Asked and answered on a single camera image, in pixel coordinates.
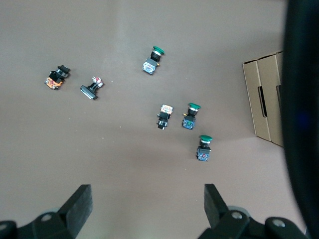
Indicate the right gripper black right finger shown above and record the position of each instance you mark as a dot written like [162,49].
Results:
[214,209]

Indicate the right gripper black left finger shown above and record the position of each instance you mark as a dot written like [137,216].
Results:
[77,209]

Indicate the green mushroom button blue block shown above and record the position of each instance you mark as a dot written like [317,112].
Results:
[204,153]
[188,123]
[149,67]

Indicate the brown cardboard box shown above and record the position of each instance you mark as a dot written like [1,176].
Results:
[250,99]

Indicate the black flat square button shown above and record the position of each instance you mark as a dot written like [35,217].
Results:
[88,92]

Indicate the black selector switch orange block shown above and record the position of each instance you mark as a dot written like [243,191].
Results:
[53,82]
[164,115]

